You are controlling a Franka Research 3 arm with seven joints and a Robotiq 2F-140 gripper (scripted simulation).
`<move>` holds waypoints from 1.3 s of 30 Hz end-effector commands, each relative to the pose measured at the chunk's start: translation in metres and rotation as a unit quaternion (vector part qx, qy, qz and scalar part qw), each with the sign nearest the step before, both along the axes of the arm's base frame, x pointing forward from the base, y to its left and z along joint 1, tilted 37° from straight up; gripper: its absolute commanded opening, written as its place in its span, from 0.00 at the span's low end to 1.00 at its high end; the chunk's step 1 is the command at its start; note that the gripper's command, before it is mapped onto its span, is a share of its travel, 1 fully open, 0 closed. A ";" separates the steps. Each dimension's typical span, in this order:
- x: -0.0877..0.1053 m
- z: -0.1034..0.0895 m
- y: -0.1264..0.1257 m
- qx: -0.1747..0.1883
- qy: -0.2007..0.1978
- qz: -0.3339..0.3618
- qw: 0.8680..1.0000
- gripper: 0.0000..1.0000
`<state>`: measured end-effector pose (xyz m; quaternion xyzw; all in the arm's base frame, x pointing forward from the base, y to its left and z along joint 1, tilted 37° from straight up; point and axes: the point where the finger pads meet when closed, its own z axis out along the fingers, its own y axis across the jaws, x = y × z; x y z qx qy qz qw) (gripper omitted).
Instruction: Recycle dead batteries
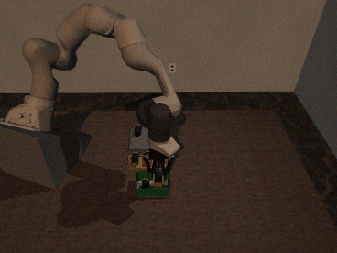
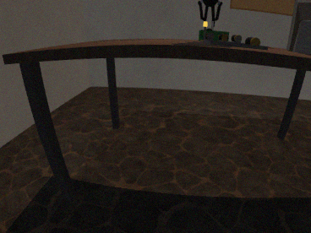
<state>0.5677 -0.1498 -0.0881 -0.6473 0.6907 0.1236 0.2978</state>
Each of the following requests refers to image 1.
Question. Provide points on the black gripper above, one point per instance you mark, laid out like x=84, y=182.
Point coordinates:
x=157, y=157

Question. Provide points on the green open box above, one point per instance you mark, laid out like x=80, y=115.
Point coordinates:
x=151, y=191

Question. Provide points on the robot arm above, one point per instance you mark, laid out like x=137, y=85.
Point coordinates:
x=37, y=111

